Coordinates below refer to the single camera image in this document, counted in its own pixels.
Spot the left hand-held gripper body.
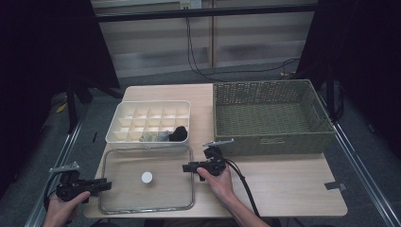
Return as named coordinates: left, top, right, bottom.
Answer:
left=48, top=161, right=93, bottom=204

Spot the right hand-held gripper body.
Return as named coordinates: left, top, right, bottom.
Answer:
left=198, top=138, right=235, bottom=183

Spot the clear plastic lid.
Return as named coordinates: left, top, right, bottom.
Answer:
left=97, top=144, right=196, bottom=216

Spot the black sock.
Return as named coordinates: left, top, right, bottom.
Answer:
left=168, top=126, right=189, bottom=143

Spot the grey sock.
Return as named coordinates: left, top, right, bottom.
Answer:
left=156, top=130, right=173, bottom=143

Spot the beige sock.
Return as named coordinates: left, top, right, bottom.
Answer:
left=138, top=132, right=159, bottom=143

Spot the white divided storage box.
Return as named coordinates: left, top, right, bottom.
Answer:
left=104, top=99, right=193, bottom=146

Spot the green woven basket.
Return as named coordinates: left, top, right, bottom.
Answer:
left=212, top=79, right=336, bottom=158

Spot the person's right hand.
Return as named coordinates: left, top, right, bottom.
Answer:
left=196, top=165, right=237, bottom=206

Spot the person's left hand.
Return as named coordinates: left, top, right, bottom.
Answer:
left=44, top=190, right=92, bottom=227

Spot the black metal stand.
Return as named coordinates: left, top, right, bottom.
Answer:
left=324, top=60, right=344, bottom=122
left=65, top=75, right=124, bottom=134

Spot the grey tape piece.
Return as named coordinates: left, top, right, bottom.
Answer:
left=324, top=181, right=348, bottom=191

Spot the black curtain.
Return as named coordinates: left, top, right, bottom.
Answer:
left=0, top=0, right=121, bottom=190
left=296, top=0, right=401, bottom=159

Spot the black horizontal bar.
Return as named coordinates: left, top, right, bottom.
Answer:
left=94, top=3, right=320, bottom=23

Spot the left hand-held gripper cable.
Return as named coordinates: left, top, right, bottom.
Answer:
left=43, top=171, right=64, bottom=212

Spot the hand-held gripper cable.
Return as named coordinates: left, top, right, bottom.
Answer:
left=214, top=150, right=262, bottom=219
left=43, top=171, right=64, bottom=212

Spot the metal floor rail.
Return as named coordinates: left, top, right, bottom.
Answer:
left=25, top=119, right=84, bottom=227
left=318, top=94, right=401, bottom=227

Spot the right hand-held gripper cable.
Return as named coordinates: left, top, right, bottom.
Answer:
left=214, top=150, right=262, bottom=219

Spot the black wall cable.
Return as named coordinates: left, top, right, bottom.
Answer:
left=185, top=17, right=301, bottom=83

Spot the white wall socket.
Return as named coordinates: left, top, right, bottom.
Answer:
left=179, top=0, right=202, bottom=9

